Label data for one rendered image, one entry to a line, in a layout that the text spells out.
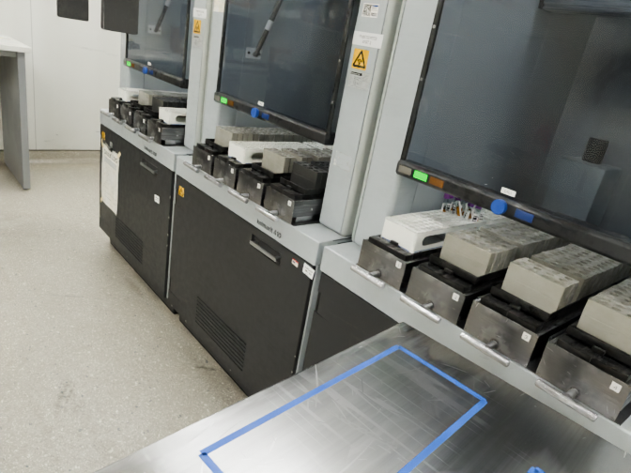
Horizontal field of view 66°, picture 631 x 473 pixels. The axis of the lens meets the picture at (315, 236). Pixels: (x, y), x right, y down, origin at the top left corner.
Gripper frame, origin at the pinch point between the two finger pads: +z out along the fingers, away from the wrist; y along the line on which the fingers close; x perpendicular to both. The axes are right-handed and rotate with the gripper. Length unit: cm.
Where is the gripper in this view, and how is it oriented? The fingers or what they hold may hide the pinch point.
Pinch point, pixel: (94, 12)
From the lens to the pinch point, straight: 55.9
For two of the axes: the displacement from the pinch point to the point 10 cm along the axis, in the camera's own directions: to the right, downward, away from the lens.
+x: 7.6, -1.2, 6.5
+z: -1.7, 9.2, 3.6
